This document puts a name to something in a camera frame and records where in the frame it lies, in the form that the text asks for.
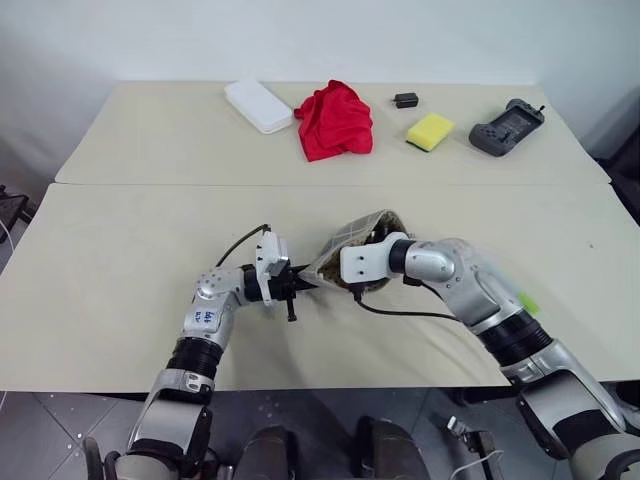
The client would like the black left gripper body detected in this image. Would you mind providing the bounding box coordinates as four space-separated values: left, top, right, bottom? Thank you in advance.
271 266 302 324

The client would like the brown patterned pouch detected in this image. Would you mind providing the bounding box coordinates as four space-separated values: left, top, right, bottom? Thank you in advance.
307 208 414 297

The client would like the red crumpled cloth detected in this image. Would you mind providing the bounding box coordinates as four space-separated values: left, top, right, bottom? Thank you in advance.
291 79 376 163

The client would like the yellow sponge with green pad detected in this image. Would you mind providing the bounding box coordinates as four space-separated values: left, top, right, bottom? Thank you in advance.
405 112 457 153

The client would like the dark rounded shape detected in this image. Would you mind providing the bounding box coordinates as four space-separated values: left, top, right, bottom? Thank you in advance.
81 436 122 480
239 424 302 480
354 416 422 480

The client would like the white rectangular plastic box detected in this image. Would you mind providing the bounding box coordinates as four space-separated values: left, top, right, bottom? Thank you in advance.
223 77 294 135

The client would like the grey handheld remote controller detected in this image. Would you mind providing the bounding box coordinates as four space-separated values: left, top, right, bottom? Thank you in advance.
467 97 547 158

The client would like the black metal stand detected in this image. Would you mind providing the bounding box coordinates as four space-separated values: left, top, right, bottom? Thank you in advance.
0 184 35 232

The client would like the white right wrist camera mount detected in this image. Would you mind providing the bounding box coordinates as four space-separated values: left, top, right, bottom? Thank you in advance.
339 231 409 287

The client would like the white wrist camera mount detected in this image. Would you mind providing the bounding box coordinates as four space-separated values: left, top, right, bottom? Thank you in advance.
339 231 409 287
253 230 292 307

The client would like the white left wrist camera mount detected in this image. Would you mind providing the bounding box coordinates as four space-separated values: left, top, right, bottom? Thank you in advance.
253 230 292 307

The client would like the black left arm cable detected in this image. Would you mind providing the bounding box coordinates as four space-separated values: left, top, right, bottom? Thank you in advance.
215 224 272 267

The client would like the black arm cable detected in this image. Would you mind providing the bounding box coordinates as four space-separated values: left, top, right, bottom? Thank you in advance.
351 277 457 320
215 224 272 267

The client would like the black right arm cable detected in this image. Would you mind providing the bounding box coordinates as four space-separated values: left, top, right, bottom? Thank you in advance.
351 277 457 320

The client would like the metal clamp bracket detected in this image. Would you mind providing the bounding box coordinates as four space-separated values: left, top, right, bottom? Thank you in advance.
446 415 497 480

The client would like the white floor cable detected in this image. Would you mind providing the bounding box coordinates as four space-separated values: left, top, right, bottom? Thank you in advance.
455 448 504 477

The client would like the thin white cable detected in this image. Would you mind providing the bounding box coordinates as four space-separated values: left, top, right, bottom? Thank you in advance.
0 218 17 262

